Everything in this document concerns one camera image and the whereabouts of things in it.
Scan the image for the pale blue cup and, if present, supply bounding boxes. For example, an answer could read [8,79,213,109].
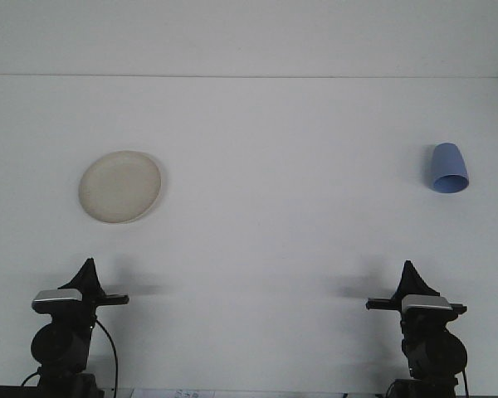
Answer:
[430,142,471,195]

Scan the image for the pale round plate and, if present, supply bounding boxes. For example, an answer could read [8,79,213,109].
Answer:
[77,149,163,225]

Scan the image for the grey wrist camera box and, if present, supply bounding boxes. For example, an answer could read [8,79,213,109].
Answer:
[32,289,85,313]
[401,294,453,314]

